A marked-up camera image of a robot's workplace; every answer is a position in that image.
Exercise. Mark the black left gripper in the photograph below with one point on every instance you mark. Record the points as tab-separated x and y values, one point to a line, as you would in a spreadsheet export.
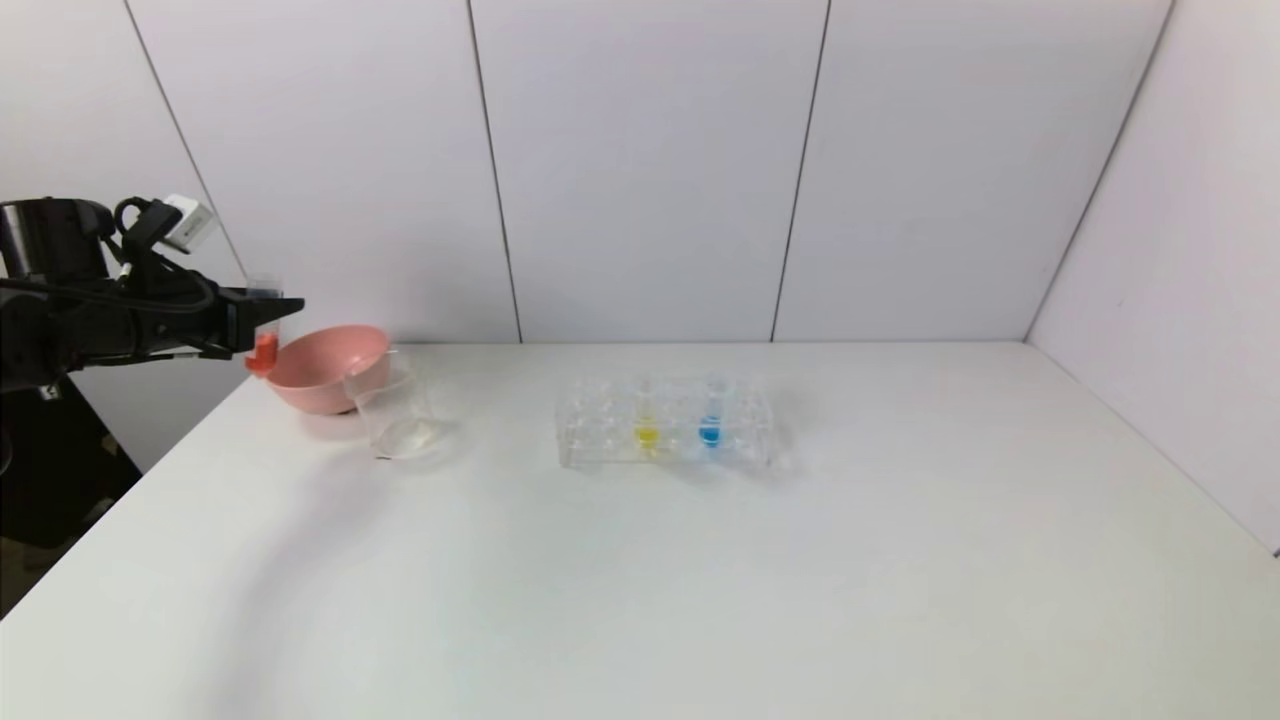
240	319

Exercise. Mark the test tube with red pigment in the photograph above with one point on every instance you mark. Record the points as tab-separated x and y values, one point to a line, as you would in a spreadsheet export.
264	355

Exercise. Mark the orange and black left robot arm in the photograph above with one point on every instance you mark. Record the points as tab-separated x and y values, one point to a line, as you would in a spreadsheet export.
50	320

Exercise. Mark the clear glass beaker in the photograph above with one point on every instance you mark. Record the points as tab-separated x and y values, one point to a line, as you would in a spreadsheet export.
400	430

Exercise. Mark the test tube with yellow pigment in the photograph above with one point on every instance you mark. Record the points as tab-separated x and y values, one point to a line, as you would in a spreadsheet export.
646	435

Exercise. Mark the test tube with blue pigment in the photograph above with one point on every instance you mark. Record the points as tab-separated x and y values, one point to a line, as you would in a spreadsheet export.
709	433

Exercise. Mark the clear acrylic test tube rack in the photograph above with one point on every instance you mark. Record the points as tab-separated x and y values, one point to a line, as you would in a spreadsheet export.
745	430

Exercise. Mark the pink plastic bowl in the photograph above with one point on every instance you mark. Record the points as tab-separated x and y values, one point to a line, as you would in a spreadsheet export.
320	375

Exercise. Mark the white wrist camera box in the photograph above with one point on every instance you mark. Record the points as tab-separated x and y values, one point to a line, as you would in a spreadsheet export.
188	222

